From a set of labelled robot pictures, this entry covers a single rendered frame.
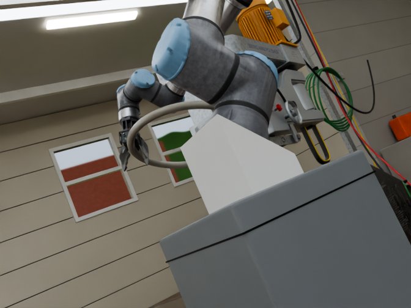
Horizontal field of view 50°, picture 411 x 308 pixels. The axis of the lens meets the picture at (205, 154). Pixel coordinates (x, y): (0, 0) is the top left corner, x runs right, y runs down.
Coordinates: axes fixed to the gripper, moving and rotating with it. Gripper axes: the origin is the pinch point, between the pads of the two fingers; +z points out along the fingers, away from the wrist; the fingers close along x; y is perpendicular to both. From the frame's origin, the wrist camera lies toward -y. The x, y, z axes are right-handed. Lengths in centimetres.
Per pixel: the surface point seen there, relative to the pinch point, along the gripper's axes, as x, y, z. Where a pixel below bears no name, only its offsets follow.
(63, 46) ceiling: -180, -288, -372
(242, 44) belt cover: 55, -33, -73
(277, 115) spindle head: 63, -47, -34
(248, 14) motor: 65, -71, -129
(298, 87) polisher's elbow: 84, -90, -75
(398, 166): 191, -313, -90
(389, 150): 187, -308, -108
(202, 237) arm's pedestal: 32, 61, 53
